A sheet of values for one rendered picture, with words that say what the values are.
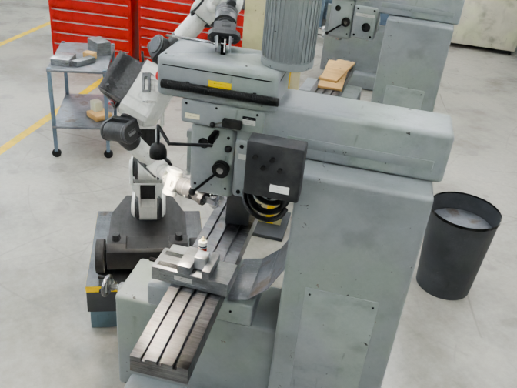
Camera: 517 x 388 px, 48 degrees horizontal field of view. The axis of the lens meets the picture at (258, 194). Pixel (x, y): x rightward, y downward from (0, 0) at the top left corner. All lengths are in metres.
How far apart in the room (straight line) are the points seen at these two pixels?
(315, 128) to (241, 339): 1.10
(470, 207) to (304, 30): 2.55
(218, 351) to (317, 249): 0.84
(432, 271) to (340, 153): 2.12
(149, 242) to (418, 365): 1.76
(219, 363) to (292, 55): 1.54
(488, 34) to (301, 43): 8.61
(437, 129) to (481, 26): 8.42
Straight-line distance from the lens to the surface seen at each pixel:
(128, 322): 2.96
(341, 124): 2.18
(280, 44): 2.13
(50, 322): 3.84
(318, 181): 2.15
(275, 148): 1.97
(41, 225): 4.69
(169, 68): 2.24
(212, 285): 2.53
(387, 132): 2.18
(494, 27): 10.62
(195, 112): 2.28
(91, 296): 3.46
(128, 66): 2.76
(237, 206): 2.95
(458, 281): 4.22
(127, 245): 3.38
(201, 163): 2.38
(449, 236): 4.00
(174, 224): 3.59
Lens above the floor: 2.57
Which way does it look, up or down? 30 degrees down
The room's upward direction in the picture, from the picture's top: 6 degrees clockwise
